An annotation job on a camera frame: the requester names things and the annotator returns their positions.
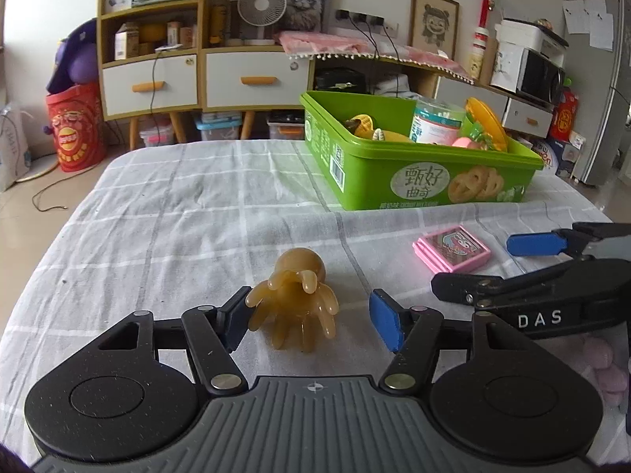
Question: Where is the red snack bucket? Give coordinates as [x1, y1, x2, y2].
[46, 82, 107, 173]

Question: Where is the grey checked table cloth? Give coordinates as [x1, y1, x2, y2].
[1, 141, 602, 462]

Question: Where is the framed cat picture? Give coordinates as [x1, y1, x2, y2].
[279, 0, 332, 33]

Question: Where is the purple plush toy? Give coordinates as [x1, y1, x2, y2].
[46, 18, 98, 94]

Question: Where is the pink pig toy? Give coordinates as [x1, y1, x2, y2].
[452, 137, 487, 151]

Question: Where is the small white desk fan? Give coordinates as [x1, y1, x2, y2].
[237, 0, 287, 46]

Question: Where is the green plastic cookie box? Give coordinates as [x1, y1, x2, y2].
[301, 91, 543, 210]

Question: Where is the black handbag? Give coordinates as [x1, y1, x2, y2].
[314, 67, 367, 94]

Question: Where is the orange toy lid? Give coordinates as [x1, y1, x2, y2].
[465, 97, 508, 153]

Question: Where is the white paper shopping bag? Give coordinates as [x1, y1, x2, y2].
[0, 102, 31, 192]

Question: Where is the pink lace cloth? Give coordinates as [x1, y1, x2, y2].
[277, 31, 475, 84]

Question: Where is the amber rubber octopus toy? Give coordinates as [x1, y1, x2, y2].
[246, 248, 340, 354]

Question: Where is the wooden cabinet with drawers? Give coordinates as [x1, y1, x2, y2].
[96, 0, 556, 152]

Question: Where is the pink cartoon card box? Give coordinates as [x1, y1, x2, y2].
[412, 225, 492, 274]

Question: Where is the framed girl cartoon picture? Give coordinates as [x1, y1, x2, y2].
[407, 0, 460, 59]

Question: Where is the yellow plastic toy bowl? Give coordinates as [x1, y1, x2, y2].
[369, 128, 412, 143]

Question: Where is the clear cotton swab jar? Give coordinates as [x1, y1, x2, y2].
[410, 97, 465, 146]

